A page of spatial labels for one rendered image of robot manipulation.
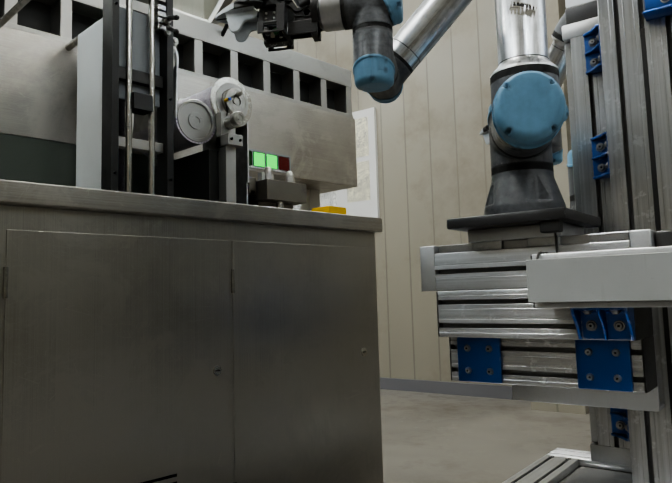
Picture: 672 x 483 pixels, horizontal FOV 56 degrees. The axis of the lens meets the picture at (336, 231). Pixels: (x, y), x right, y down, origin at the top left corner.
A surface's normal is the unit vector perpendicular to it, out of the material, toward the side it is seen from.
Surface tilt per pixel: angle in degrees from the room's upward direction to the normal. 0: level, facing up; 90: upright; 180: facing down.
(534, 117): 98
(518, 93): 98
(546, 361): 90
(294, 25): 82
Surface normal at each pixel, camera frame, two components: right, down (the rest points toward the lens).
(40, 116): 0.71, -0.09
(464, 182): -0.61, -0.07
